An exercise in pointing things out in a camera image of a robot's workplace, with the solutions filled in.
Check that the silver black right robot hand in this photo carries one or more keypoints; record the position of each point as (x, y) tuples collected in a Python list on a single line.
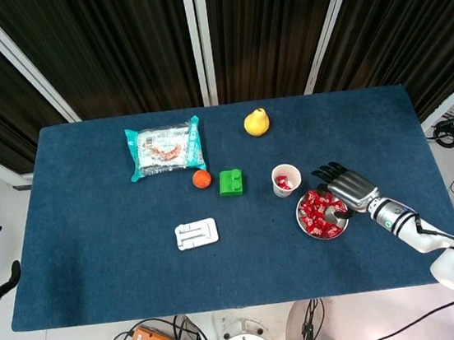
[(353, 189)]

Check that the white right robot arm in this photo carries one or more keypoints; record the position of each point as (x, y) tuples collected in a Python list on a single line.
[(403, 223)]

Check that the round metal plate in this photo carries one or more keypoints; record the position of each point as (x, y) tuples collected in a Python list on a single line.
[(298, 216)]

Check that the white paper cup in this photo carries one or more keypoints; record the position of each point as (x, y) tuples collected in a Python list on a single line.
[(281, 193)]

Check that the yellow pear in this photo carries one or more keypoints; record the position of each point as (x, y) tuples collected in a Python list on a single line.
[(256, 125)]

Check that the blue felt table cloth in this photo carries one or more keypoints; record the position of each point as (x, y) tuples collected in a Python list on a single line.
[(97, 256)]

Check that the green toy block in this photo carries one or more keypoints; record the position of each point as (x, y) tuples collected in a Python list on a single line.
[(229, 186)]

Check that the grey round floor disc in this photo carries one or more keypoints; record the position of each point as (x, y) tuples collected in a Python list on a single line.
[(296, 327)]

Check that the orange ball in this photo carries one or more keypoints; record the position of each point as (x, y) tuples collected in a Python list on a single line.
[(202, 179)]

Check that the white folding phone stand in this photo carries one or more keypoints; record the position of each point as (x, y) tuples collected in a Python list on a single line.
[(206, 235)]

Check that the teal noodle packet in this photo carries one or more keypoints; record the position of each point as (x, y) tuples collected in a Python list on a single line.
[(162, 149)]

